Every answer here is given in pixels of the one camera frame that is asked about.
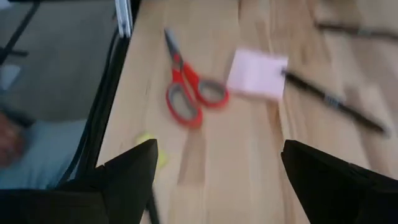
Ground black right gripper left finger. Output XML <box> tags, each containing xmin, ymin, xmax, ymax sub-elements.
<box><xmin>0</xmin><ymin>138</ymin><xmax>159</xmax><ymax>224</ymax></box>

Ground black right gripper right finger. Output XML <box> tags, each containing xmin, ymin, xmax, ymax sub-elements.
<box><xmin>280</xmin><ymin>139</ymin><xmax>398</xmax><ymax>224</ymax></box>

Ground small yellow eraser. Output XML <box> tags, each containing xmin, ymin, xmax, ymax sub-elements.
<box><xmin>135</xmin><ymin>132</ymin><xmax>170</xmax><ymax>170</ymax></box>

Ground black pen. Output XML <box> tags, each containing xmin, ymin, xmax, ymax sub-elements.
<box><xmin>281</xmin><ymin>70</ymin><xmax>391</xmax><ymax>138</ymax></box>
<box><xmin>313</xmin><ymin>20</ymin><xmax>398</xmax><ymax>41</ymax></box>

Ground pink sticky note pad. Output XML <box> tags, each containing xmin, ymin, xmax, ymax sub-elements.
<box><xmin>226</xmin><ymin>48</ymin><xmax>289</xmax><ymax>102</ymax></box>

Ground red handled scissors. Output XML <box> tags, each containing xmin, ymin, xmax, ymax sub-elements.
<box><xmin>163</xmin><ymin>27</ymin><xmax>231</xmax><ymax>130</ymax></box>

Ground person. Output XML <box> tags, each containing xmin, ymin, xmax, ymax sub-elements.
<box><xmin>0</xmin><ymin>104</ymin><xmax>90</xmax><ymax>190</ymax></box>

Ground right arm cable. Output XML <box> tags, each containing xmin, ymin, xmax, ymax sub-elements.
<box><xmin>146</xmin><ymin>189</ymin><xmax>161</xmax><ymax>224</ymax></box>

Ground black metal table frame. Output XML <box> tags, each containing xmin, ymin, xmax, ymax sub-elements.
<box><xmin>55</xmin><ymin>0</ymin><xmax>141</xmax><ymax>187</ymax></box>

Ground silver aluminium bracket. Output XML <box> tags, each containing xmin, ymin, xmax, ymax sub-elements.
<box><xmin>114</xmin><ymin>0</ymin><xmax>135</xmax><ymax>39</ymax></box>

